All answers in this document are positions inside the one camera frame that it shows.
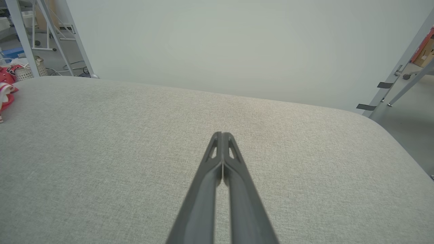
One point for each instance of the red white basketball jersey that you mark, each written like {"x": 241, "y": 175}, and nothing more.
{"x": 6, "y": 91}

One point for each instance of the woven wicker laundry basket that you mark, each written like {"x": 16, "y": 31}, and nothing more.
{"x": 28, "y": 72}

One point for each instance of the black caster wheel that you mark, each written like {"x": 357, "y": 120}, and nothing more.
{"x": 406, "y": 77}

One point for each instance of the white metal rack frame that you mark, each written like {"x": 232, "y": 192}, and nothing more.
{"x": 51, "y": 34}

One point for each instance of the brown cardboard box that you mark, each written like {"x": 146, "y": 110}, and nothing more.
{"x": 425, "y": 51}

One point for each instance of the blue plastic box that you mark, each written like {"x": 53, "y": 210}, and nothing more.
{"x": 12, "y": 53}

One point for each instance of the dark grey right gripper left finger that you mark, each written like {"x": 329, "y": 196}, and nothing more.
{"x": 200, "y": 203}

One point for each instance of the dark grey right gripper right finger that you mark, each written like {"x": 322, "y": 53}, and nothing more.
{"x": 247, "y": 210}

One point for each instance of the thin grey metal frame leg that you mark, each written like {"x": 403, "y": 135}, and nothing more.
{"x": 412, "y": 83}

